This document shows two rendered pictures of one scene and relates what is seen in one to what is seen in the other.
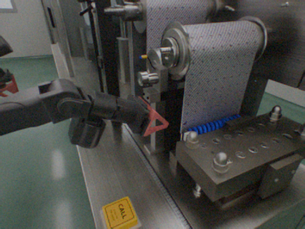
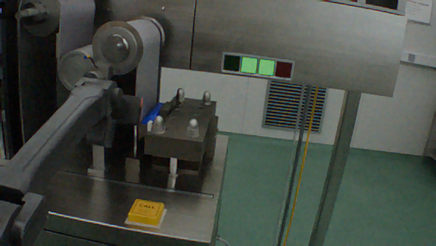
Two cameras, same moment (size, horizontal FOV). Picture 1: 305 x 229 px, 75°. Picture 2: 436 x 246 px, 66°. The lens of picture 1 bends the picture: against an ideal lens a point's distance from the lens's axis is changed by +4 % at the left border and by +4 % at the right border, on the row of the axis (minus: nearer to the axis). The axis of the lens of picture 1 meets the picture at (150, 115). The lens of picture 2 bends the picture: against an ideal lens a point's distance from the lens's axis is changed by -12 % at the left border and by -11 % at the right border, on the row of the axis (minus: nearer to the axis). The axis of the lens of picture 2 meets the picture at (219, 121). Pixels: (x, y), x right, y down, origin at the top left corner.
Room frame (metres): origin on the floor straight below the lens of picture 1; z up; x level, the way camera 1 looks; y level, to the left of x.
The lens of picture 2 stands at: (-0.19, 0.65, 1.41)
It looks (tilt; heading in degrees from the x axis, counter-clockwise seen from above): 19 degrees down; 299
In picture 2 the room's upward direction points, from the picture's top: 6 degrees clockwise
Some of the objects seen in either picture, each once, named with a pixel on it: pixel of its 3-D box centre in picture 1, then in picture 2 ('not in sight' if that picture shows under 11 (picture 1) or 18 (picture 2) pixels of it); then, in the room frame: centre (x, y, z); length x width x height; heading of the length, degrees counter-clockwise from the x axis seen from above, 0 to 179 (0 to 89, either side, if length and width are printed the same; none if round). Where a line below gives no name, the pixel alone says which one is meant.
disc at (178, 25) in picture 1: (174, 52); (117, 47); (0.53, -0.06, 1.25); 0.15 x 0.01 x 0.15; 26
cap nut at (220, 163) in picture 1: (221, 160); (192, 127); (0.33, -0.16, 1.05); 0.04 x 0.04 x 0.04
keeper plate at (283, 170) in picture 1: (280, 176); (213, 135); (0.37, -0.34, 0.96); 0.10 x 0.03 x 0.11; 116
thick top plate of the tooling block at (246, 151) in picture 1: (249, 147); (185, 124); (0.44, -0.29, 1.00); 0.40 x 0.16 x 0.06; 116
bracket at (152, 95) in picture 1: (153, 113); (98, 120); (0.55, -0.01, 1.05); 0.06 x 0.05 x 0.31; 116
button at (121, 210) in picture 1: (119, 215); (146, 212); (0.29, 0.08, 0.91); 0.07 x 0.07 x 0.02; 26
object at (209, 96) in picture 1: (215, 98); (147, 89); (0.53, -0.20, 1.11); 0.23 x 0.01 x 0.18; 116
